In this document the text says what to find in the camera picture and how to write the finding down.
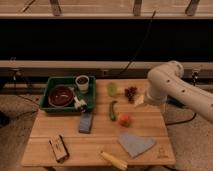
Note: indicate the white paper cup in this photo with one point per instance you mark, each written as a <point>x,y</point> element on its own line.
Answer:
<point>82,82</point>

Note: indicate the orange peach fruit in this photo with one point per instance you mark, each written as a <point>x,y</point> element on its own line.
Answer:
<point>124,119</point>

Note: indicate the grey blue cloth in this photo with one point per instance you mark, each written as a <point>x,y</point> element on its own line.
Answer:
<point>135,145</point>

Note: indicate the green plastic tray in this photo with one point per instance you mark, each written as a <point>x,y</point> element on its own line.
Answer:
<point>89,97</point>

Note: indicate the brown wooden box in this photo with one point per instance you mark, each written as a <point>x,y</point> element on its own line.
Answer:
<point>59,148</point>

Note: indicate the green plastic cup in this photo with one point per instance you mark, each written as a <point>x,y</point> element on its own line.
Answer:
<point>112,89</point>

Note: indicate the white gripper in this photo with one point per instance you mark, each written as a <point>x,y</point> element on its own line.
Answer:
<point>139,101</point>

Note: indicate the red grape bunch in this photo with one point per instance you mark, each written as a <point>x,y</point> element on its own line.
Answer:
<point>130,93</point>

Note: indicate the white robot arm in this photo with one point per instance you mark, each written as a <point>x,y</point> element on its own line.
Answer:
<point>166,80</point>

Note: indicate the dark red bowl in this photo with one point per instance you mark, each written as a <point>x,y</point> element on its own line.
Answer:
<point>60,96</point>

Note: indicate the white toy faucet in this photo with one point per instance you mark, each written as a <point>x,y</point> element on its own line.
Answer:
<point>79,104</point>

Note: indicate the blue sponge block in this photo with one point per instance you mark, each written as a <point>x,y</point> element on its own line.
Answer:
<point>85,124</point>

